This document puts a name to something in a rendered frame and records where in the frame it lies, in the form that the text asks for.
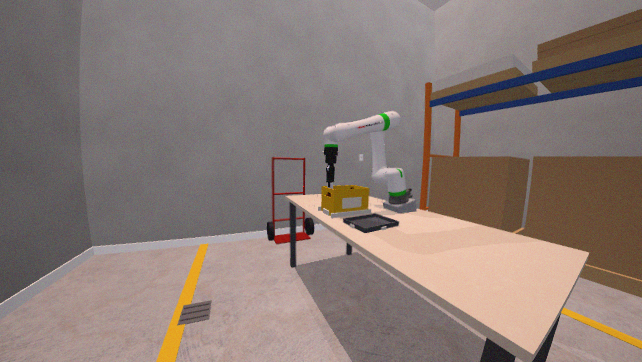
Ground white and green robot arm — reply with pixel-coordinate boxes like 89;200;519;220
322;111;413;205

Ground yellow divided crate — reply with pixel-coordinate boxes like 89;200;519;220
321;185;369;216

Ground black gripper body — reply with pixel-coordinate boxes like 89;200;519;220
325;156;336;171

